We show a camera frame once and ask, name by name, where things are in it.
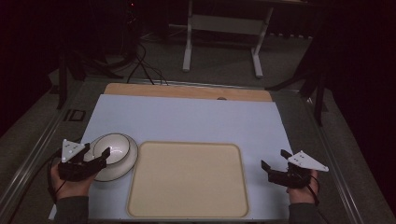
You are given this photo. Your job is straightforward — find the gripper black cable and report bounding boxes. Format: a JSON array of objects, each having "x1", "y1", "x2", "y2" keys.
[
  {"x1": 6, "y1": 138, "x2": 82, "y2": 224},
  {"x1": 306, "y1": 175, "x2": 332, "y2": 224}
]

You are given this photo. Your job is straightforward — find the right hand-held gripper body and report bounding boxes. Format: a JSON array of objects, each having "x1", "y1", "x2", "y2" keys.
[{"x1": 267, "y1": 150, "x2": 330, "y2": 189}]

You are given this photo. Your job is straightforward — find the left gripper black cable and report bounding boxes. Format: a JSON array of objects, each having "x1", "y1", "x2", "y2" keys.
[{"x1": 6, "y1": 138, "x2": 82, "y2": 224}]

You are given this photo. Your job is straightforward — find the black floor cables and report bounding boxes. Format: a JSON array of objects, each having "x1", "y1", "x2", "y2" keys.
[{"x1": 106, "y1": 41, "x2": 170, "y2": 86}]

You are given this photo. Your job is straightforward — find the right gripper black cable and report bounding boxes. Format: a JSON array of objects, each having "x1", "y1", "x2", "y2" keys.
[{"x1": 306, "y1": 175, "x2": 332, "y2": 224}]

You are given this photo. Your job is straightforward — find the white metal table frame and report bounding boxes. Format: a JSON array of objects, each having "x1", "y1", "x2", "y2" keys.
[{"x1": 181, "y1": 0, "x2": 314, "y2": 79}]

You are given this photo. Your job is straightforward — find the black floor socket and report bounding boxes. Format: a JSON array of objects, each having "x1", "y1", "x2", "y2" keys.
[{"x1": 64, "y1": 108, "x2": 87, "y2": 122}]

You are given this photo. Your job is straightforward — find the beige tray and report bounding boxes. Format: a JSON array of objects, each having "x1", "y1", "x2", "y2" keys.
[{"x1": 126, "y1": 140, "x2": 250, "y2": 219}]

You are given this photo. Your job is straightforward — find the light blue table mat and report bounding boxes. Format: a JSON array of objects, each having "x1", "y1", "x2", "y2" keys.
[{"x1": 48, "y1": 93, "x2": 294, "y2": 221}]

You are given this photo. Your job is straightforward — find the black metal stand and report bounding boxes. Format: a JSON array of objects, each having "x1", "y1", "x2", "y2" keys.
[
  {"x1": 265, "y1": 40, "x2": 329, "y2": 127},
  {"x1": 55, "y1": 46, "x2": 124, "y2": 110}
]

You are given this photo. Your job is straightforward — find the person's right hand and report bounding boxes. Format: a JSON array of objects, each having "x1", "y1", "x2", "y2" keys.
[{"x1": 287, "y1": 171, "x2": 320, "y2": 204}]

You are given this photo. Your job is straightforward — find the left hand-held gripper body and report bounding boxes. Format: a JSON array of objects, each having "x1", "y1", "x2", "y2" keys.
[{"x1": 57, "y1": 138, "x2": 107, "y2": 183}]

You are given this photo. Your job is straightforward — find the white plate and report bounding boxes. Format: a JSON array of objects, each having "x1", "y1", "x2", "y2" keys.
[{"x1": 83, "y1": 133, "x2": 139, "y2": 183}]

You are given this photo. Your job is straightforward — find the person's left hand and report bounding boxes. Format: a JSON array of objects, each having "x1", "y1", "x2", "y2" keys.
[{"x1": 50, "y1": 163, "x2": 97, "y2": 201}]

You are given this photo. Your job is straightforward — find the white bowl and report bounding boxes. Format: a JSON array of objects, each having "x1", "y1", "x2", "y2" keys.
[{"x1": 92, "y1": 133, "x2": 132, "y2": 166}]

